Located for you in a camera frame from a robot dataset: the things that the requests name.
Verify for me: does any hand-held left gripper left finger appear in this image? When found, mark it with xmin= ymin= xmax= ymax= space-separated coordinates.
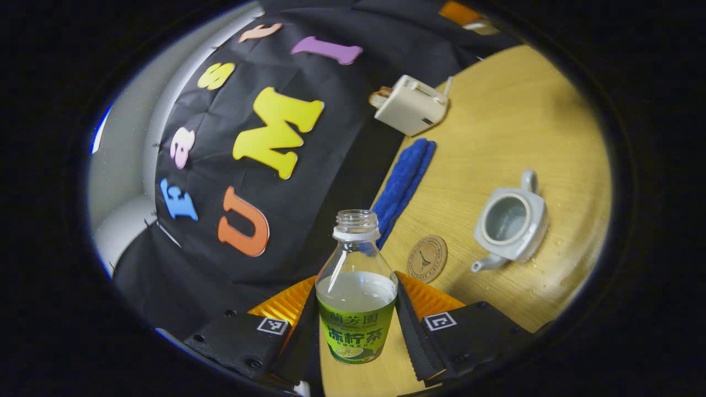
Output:
xmin=184 ymin=276 xmax=322 ymax=387

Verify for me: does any white toaster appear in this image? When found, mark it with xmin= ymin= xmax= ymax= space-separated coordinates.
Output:
xmin=374 ymin=74 xmax=451 ymax=138

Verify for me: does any toasted bread slice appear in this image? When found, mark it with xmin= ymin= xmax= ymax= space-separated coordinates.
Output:
xmin=368 ymin=85 xmax=393 ymax=110

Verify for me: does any white ceramic teacup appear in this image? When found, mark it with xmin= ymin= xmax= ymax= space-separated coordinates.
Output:
xmin=470 ymin=169 xmax=550 ymax=274

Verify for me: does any black backdrop cloth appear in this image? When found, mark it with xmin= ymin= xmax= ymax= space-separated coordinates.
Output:
xmin=113 ymin=0 xmax=522 ymax=340

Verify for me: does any blue folded towel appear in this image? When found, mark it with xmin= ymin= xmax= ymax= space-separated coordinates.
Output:
xmin=370 ymin=137 xmax=438 ymax=250

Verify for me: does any clear water bottle green label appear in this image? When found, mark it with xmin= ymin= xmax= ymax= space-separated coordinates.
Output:
xmin=315 ymin=209 xmax=399 ymax=366

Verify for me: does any round brown coaster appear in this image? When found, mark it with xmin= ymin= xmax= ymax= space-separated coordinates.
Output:
xmin=407 ymin=234 xmax=449 ymax=285

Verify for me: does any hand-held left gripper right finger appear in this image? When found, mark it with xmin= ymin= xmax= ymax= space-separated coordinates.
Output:
xmin=394 ymin=270 xmax=536 ymax=387

